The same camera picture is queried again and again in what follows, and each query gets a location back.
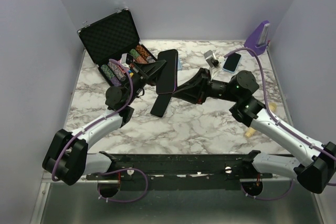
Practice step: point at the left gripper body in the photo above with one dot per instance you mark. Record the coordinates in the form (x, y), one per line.
(139, 79)

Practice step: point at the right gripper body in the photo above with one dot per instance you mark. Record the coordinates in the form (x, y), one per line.
(206, 85)

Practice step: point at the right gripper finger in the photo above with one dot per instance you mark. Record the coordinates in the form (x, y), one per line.
(194, 84)
(188, 94)

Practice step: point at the black cased phone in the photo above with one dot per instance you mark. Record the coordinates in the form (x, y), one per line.
(167, 81)

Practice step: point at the light blue phone case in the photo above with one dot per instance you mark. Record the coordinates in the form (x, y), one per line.
(179, 65)

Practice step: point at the phone from blue case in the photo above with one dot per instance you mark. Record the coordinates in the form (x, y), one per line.
(160, 105)

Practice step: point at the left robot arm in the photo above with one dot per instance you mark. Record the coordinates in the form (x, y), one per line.
(67, 158)

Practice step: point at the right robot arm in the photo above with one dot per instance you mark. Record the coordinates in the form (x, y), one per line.
(312, 163)

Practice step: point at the black poker chip case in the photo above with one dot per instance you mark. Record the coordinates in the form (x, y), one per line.
(111, 37)

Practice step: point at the purple metronome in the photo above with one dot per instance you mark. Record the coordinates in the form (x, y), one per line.
(258, 39)

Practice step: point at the wooden cylinder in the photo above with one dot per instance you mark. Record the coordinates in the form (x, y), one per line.
(251, 131)

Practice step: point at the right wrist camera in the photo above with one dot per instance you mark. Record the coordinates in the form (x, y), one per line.
(211, 60)

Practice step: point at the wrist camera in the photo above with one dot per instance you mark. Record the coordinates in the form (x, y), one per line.
(211, 60)
(126, 59)

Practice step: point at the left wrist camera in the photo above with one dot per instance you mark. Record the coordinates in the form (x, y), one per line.
(126, 59)

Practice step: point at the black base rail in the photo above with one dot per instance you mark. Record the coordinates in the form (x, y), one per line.
(181, 172)

